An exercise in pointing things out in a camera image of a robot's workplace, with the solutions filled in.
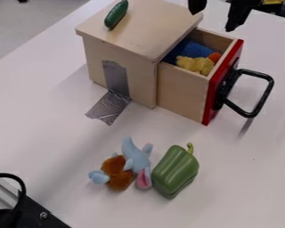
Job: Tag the green toy cucumber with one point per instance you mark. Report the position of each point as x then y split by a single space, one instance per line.
116 13

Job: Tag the blue cloth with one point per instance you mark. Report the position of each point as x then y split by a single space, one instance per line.
190 49

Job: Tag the blue plush animal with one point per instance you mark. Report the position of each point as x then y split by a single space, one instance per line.
137 160

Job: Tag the grey tape strip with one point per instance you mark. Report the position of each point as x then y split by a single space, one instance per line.
114 89

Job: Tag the yellow plush toy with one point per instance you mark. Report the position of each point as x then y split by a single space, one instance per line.
196 63

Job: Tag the drawer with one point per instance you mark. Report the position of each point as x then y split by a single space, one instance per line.
184 89

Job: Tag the green toy pepper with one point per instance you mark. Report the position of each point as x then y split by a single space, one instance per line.
174 172

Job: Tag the cabinet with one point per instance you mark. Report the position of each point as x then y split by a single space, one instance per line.
145 32

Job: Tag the black metal mount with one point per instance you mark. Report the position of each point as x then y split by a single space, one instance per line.
20 215

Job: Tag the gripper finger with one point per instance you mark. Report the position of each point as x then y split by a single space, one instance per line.
197 6
238 12

